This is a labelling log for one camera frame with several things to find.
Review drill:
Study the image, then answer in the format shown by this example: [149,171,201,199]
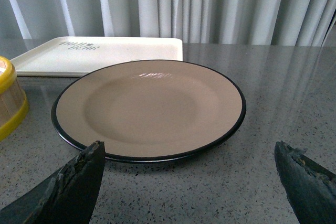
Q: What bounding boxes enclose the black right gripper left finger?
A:
[1,141,105,223]

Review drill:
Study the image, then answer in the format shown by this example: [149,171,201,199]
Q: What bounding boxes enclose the beige plate black rim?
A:
[51,60,246,163]

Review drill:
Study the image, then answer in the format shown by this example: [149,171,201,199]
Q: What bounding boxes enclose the grey pleated curtain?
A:
[1,0,335,46]

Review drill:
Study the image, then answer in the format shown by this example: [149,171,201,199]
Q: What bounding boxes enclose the white rectangular tray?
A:
[11,36,183,77]

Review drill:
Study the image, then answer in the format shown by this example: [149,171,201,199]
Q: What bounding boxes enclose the bamboo steamer yellow rims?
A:
[1,57,29,140]

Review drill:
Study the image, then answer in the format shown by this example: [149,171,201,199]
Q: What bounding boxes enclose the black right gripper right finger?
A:
[275,141,335,223]

